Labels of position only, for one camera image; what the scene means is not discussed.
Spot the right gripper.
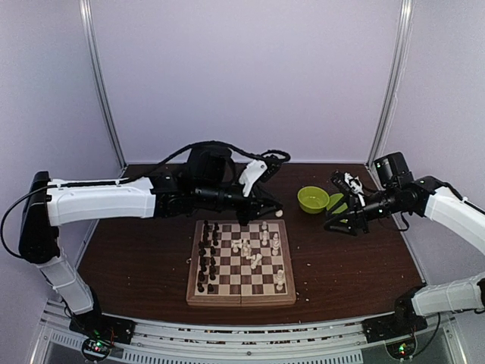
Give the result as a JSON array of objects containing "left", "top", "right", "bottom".
[{"left": 324, "top": 186, "right": 399, "bottom": 237}]

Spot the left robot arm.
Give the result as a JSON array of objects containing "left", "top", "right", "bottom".
[{"left": 17, "top": 140, "right": 290, "bottom": 337}]

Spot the green plastic bowl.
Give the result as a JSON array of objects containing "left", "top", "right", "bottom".
[{"left": 297, "top": 186, "right": 330, "bottom": 215}]

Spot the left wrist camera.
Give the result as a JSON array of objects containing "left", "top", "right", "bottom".
[{"left": 238, "top": 155, "right": 282, "bottom": 197}]

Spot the wooden chess board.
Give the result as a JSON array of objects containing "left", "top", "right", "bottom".
[{"left": 186, "top": 219, "right": 296, "bottom": 307}]

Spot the black chess pieces row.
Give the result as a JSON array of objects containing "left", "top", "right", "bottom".
[{"left": 196, "top": 220, "right": 220, "bottom": 293}]

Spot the white chess pieces pile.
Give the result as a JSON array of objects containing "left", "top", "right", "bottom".
[{"left": 231, "top": 239, "right": 262, "bottom": 270}]

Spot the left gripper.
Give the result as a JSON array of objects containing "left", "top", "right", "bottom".
[{"left": 196, "top": 181, "right": 283, "bottom": 228}]

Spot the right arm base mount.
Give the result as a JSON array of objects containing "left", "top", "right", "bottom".
[{"left": 362, "top": 296, "right": 427, "bottom": 360}]

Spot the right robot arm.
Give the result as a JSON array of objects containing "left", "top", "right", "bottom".
[{"left": 324, "top": 152, "right": 484, "bottom": 335}]

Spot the green plastic plate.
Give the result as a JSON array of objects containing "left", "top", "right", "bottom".
[{"left": 327, "top": 193, "right": 345, "bottom": 211}]

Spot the white king chess piece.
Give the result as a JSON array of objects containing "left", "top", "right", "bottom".
[{"left": 274, "top": 269, "right": 285, "bottom": 292}]

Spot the aluminium corner post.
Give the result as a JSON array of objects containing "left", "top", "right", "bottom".
[
  {"left": 366, "top": 0, "right": 415, "bottom": 169},
  {"left": 79, "top": 0, "right": 127, "bottom": 171}
]

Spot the left aluminium corner post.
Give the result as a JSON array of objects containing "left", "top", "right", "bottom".
[{"left": 79, "top": 0, "right": 127, "bottom": 171}]

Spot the right aluminium corner post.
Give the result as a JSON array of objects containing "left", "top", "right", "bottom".
[{"left": 366, "top": 0, "right": 415, "bottom": 169}]

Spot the aluminium front rail frame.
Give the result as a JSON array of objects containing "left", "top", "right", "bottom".
[{"left": 26, "top": 299, "right": 471, "bottom": 363}]

